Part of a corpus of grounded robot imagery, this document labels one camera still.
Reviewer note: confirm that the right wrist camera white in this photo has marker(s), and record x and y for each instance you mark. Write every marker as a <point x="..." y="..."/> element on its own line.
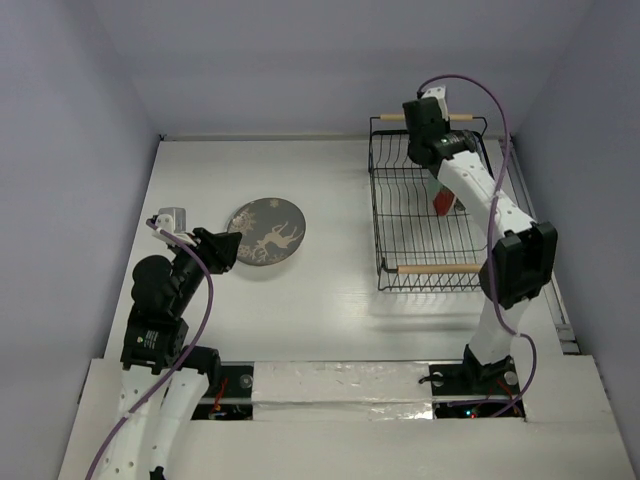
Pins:
<point x="438" y="94"/>

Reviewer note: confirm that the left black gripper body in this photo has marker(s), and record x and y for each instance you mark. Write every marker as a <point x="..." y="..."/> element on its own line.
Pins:
<point x="205" y="248"/>

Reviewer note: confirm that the grey reindeer plate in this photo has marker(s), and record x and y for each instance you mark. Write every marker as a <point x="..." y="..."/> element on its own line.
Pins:
<point x="272" y="230"/>

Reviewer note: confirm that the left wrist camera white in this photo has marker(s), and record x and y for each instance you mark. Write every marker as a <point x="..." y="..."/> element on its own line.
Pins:
<point x="170" y="220"/>

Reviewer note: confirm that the black wire dish rack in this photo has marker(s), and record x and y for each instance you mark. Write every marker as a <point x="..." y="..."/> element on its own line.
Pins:
<point x="415" y="250"/>

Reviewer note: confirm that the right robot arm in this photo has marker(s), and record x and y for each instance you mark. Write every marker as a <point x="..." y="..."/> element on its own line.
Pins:
<point x="520" y="250"/>

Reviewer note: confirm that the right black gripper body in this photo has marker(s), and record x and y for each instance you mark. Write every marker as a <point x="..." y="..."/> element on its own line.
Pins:
<point x="445" y="201"/>

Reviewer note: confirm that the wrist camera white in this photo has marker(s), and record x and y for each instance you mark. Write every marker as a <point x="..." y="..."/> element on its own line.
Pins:
<point x="438" y="94"/>
<point x="170" y="220"/>

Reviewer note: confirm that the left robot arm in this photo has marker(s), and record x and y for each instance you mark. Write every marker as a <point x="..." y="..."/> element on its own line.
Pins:
<point x="165" y="373"/>

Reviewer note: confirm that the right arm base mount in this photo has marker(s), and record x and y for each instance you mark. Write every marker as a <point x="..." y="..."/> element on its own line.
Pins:
<point x="475" y="395"/>

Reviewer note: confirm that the teal and red plate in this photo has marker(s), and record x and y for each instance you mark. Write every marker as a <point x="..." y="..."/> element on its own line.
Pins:
<point x="442" y="199"/>

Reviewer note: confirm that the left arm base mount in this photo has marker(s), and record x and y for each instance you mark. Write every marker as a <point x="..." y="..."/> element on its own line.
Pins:
<point x="231" y="400"/>

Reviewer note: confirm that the blue speckled plate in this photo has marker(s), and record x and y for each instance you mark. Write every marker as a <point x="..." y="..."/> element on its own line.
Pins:
<point x="459" y="206"/>

